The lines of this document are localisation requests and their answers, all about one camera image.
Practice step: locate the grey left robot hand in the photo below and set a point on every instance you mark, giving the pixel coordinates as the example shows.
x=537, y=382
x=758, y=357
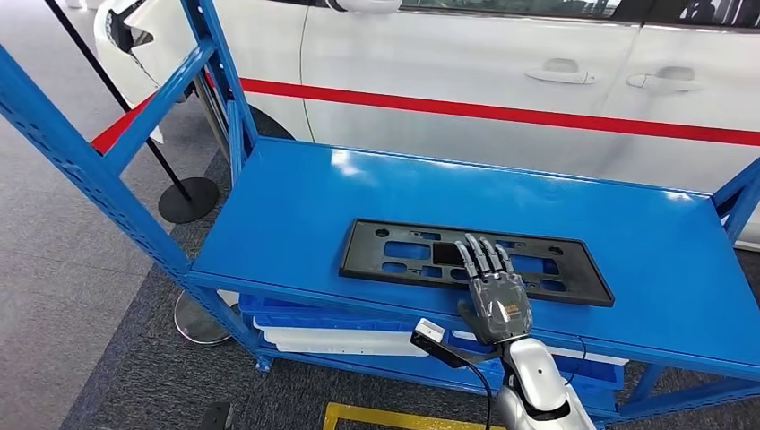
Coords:
x=215, y=417

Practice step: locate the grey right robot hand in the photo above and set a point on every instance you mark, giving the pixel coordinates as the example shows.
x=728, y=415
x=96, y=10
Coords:
x=499, y=305

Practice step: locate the black plastic plate part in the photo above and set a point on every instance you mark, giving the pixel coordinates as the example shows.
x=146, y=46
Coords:
x=362, y=261

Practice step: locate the blue metal shelf rack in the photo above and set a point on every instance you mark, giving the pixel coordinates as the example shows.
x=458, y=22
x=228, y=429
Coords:
x=297, y=208

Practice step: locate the yellow floor tape square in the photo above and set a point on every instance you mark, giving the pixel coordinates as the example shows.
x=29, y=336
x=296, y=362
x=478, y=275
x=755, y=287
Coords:
x=380, y=417

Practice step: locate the white car with red stripe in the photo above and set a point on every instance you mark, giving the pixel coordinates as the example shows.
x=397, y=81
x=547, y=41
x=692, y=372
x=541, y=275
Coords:
x=445, y=47

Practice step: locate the red stanchion belt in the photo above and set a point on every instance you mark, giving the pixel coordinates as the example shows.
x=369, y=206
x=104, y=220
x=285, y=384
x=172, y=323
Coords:
x=119, y=130

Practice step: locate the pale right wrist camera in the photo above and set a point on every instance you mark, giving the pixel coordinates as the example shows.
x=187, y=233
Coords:
x=430, y=335

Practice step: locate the chrome stanchion post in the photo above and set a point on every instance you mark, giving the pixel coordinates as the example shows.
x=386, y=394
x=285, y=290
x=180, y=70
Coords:
x=199, y=323
x=211, y=113

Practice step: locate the black stanchion post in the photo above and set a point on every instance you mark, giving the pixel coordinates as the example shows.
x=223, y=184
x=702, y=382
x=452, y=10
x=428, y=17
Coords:
x=189, y=200

